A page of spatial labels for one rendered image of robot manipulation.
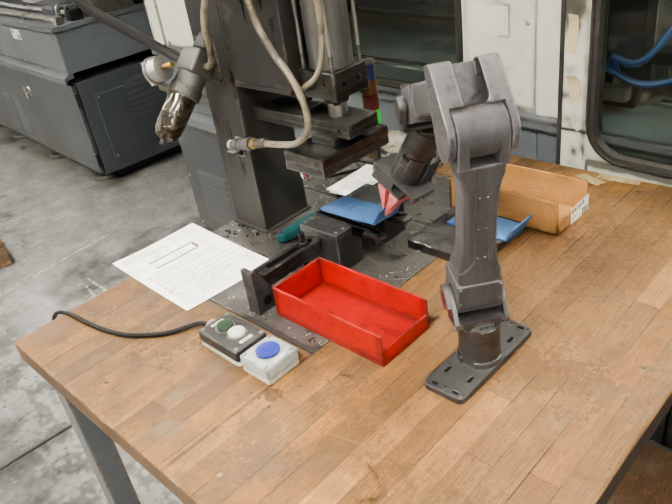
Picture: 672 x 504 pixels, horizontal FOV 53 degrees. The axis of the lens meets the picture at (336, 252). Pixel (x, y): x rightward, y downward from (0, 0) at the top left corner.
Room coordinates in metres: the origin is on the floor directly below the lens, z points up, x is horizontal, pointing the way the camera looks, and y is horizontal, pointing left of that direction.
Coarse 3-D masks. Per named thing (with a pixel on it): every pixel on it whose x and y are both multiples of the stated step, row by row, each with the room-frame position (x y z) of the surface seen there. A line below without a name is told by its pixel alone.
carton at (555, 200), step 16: (512, 176) 1.30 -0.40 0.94; (528, 176) 1.27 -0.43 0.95; (544, 176) 1.24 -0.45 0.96; (560, 176) 1.22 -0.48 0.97; (512, 192) 1.18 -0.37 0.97; (528, 192) 1.27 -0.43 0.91; (544, 192) 1.24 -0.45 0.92; (560, 192) 1.22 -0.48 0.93; (576, 192) 1.19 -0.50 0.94; (512, 208) 1.17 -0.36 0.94; (528, 208) 1.14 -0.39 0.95; (544, 208) 1.12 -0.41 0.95; (560, 208) 1.19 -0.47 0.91; (576, 208) 1.15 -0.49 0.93; (528, 224) 1.14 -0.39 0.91; (544, 224) 1.12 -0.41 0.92; (560, 224) 1.11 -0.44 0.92
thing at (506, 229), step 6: (528, 216) 1.11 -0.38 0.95; (450, 222) 1.18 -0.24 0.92; (498, 222) 1.15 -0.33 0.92; (504, 222) 1.14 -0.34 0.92; (510, 222) 1.14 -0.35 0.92; (516, 222) 1.13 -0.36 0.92; (522, 222) 1.09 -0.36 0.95; (498, 228) 1.12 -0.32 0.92; (504, 228) 1.12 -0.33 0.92; (510, 228) 1.12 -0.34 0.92; (516, 228) 1.07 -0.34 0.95; (522, 228) 1.11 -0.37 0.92; (498, 234) 1.10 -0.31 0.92; (504, 234) 1.10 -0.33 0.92; (510, 234) 1.07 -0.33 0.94; (504, 240) 1.08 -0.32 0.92
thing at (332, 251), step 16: (400, 208) 1.21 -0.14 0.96; (368, 224) 1.15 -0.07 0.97; (384, 224) 1.18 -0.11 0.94; (400, 224) 1.21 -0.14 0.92; (320, 240) 1.12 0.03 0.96; (352, 240) 1.11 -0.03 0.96; (384, 240) 1.18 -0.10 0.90; (320, 256) 1.13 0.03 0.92; (336, 256) 1.09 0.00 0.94; (352, 256) 1.11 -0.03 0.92
